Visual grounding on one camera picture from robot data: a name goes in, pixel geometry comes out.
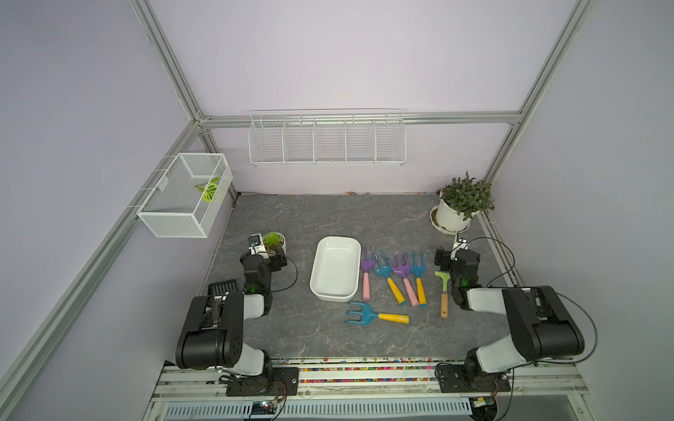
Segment purple rake pink handle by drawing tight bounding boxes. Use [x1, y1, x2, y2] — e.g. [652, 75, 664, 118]
[360, 247, 376, 302]
[391, 253, 419, 307]

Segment white storage box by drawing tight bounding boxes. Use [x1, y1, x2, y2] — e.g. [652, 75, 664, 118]
[310, 236, 362, 303]

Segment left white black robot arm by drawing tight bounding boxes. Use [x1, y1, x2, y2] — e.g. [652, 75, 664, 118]
[175, 250, 287, 379]

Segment teal rake yellow handle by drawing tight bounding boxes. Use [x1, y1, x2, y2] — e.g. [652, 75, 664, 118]
[374, 252, 405, 305]
[411, 253, 428, 307]

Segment white mesh wall basket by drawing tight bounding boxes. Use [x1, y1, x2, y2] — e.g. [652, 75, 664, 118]
[136, 153, 233, 239]

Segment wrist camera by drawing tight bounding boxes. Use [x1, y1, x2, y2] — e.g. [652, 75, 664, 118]
[452, 233, 468, 251]
[247, 233, 266, 254]

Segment black plastic spatula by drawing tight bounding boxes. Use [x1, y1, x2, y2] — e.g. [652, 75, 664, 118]
[207, 279, 240, 296]

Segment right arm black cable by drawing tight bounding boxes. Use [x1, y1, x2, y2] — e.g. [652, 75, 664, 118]
[462, 235, 600, 365]

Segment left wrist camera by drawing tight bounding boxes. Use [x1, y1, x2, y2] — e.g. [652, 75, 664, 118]
[247, 233, 266, 254]

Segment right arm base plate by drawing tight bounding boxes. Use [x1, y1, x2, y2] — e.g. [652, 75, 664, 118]
[434, 362, 512, 395]

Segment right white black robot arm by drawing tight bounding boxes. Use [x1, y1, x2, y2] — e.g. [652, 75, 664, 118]
[435, 247, 586, 383]

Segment green leaf in basket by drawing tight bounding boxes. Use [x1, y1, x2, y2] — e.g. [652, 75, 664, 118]
[196, 176, 221, 203]

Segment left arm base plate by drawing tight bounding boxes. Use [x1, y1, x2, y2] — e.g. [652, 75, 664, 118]
[226, 366, 299, 397]

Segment small potted plant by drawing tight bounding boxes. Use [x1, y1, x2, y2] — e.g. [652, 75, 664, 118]
[263, 232, 286, 255]

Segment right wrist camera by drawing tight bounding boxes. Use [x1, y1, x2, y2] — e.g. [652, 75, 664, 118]
[452, 233, 468, 251]

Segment aluminium frame rails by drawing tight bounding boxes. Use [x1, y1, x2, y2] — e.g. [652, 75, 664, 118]
[1, 1, 593, 420]

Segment teal fork yellow handle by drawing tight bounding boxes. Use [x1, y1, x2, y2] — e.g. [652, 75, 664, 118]
[345, 301, 410, 326]

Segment white wire wall shelf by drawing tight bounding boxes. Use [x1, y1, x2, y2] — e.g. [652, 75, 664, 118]
[247, 109, 407, 166]

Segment white vented cable duct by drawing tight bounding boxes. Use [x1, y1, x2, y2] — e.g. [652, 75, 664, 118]
[160, 397, 473, 420]

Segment large potted plant white pot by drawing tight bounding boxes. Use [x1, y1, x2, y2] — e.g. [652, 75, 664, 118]
[431, 172, 495, 233]

